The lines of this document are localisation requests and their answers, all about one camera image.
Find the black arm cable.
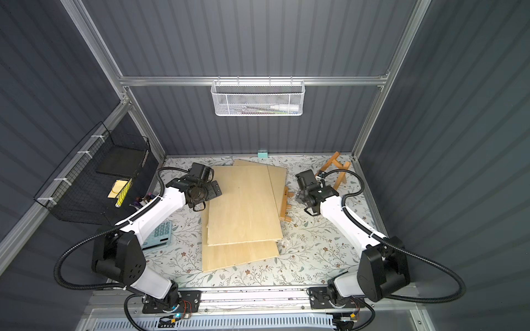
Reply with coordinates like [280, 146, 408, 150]
[318, 168, 467, 331]
[52, 166, 191, 331]

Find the plywood board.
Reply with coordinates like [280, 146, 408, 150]
[233, 159, 288, 216]
[207, 165, 283, 246]
[202, 203, 279, 272]

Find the teal calculator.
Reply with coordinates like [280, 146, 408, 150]
[142, 220, 173, 251]

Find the teal wall clip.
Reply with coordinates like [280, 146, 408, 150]
[257, 149, 269, 159]

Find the aluminium rail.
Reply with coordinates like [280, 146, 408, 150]
[86, 282, 419, 315]

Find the small wooden easel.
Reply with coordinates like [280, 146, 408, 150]
[280, 186, 295, 222]

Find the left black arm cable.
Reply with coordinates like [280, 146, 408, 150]
[52, 166, 191, 331]

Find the yellow sticky note pad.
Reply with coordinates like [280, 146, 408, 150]
[108, 179, 129, 199]

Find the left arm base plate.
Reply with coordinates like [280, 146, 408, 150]
[142, 290, 202, 314]

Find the white marker in basket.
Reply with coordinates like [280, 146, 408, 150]
[270, 104, 300, 114]

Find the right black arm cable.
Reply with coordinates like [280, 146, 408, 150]
[318, 168, 467, 331]

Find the black wire mesh basket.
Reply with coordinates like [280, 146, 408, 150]
[33, 122, 150, 225]

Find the white wire mesh basket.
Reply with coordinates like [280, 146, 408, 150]
[211, 80, 306, 117]

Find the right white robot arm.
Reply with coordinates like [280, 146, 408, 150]
[295, 170, 411, 305]

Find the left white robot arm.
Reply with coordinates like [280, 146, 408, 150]
[92, 163, 222, 310]

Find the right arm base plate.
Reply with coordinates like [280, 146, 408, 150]
[306, 286, 366, 310]

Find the pink pen cup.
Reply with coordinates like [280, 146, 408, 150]
[130, 194, 155, 210]

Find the wooden easel frame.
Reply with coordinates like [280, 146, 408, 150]
[317, 152, 352, 190]

